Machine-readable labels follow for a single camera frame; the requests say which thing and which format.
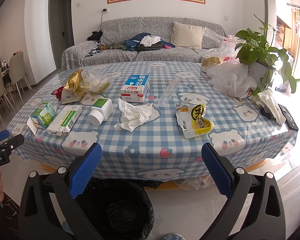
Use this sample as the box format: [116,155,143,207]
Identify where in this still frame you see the small green medicine box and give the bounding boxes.
[27,102,56,135]

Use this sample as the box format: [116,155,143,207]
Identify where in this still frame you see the white green tablet box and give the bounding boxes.
[47,105,82,136]

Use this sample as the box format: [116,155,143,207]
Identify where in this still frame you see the red mesh net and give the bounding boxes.
[51,86,64,100]

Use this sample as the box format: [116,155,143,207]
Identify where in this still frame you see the black lined trash bin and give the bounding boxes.
[76,177,154,240]

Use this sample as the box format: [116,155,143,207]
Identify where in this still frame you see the gold foil bag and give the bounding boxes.
[61,69,85,105]

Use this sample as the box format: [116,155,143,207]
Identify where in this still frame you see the white pill bottle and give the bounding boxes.
[88,98,114,126]

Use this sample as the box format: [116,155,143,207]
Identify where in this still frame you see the clear bag with scraps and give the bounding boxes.
[79,69,113,94]

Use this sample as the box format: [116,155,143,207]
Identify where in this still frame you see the yellow white snack wrapper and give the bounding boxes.
[175,100,215,139]

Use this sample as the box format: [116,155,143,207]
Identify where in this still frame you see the white tissue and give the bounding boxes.
[114,98,160,132]

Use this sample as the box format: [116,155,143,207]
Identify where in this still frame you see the blue white milk carton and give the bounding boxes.
[120,75,150,103]

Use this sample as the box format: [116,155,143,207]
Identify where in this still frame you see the clear plastic tube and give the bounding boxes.
[158,76,181,107]

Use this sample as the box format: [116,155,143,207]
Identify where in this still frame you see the plastic bags under table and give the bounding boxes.
[173,175,214,190]

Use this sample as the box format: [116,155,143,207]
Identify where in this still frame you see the blue slipper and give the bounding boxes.
[161,233,185,240]

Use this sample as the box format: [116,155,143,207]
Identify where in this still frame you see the black remote control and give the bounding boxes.
[279,104,299,132]

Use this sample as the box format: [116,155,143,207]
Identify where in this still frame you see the folded white napkins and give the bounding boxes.
[257,89,286,125]

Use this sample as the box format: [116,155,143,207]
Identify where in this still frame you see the white plastic bag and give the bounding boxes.
[206,61,257,97]

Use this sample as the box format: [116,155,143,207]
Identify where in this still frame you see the black bag on sofa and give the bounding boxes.
[86,30,103,43]

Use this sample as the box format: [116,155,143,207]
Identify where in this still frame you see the blue checked bear tablecloth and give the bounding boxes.
[8,62,297,181]

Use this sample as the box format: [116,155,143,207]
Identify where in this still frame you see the grey door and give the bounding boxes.
[48,0,74,69]

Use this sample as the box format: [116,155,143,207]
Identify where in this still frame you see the tan tissue box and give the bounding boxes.
[201,57,221,73]

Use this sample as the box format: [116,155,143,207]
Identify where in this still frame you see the green potted plant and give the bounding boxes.
[235,20,300,95]

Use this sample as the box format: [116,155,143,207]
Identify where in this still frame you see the red printed plastic bag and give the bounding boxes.
[199,27,245,63]

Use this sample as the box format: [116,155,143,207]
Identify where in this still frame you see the pile of clothes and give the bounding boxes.
[98,33,175,52]

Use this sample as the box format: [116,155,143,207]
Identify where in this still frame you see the grey covered sofa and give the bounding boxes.
[61,17,225,69]

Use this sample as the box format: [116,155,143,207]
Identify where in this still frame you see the beige striped pillow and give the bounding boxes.
[171,22,204,49]

